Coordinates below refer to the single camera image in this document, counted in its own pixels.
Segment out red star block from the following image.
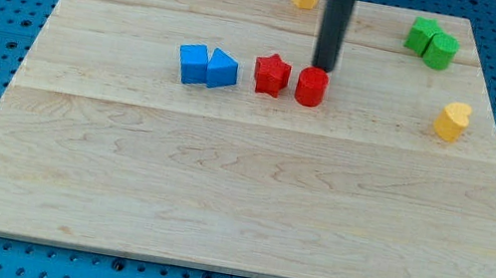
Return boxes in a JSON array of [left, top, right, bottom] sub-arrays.
[[254, 54, 291, 99]]

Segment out red cylinder block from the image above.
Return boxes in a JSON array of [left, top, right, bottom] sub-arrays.
[[295, 67, 330, 108]]

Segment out blue triangle block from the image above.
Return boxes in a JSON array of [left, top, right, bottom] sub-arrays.
[[206, 48, 239, 89]]

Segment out green star block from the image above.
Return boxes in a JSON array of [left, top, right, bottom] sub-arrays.
[[404, 16, 444, 57]]

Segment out wooden board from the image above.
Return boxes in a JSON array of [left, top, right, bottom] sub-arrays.
[[0, 0, 496, 278]]

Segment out blue cube block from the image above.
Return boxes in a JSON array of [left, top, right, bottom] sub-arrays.
[[179, 44, 209, 85]]

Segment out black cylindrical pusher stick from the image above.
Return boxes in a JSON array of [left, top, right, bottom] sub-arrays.
[[311, 0, 357, 73]]

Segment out yellow heart block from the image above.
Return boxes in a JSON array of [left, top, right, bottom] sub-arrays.
[[433, 102, 473, 142]]

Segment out green cylinder block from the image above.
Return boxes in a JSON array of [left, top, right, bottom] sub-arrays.
[[422, 33, 460, 71]]

